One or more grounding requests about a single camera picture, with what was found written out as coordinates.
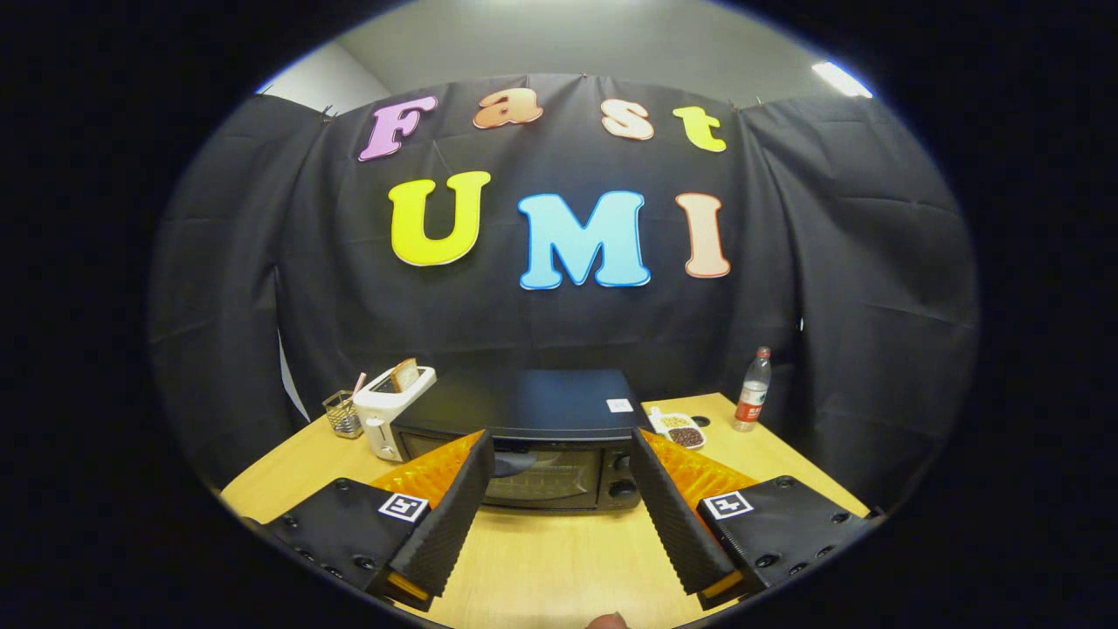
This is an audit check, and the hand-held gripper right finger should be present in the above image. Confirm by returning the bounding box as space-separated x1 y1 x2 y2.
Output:
629 428 879 612

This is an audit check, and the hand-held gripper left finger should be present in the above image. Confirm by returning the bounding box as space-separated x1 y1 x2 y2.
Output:
253 430 497 612

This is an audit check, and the black toaster oven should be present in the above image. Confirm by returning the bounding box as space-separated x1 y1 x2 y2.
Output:
390 368 652 512

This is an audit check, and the white bread toaster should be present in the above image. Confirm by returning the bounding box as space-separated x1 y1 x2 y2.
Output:
352 365 438 462

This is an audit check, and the white divided bean dish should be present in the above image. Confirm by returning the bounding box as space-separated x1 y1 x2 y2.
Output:
647 406 707 452

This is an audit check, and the red label water bottle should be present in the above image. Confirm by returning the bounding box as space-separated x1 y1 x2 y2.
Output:
734 347 773 433

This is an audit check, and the small ceiling light panel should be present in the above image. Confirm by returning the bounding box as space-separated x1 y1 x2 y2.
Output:
811 60 874 100

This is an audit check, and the wire mesh pen holder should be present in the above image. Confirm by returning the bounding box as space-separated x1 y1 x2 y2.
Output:
322 390 364 439

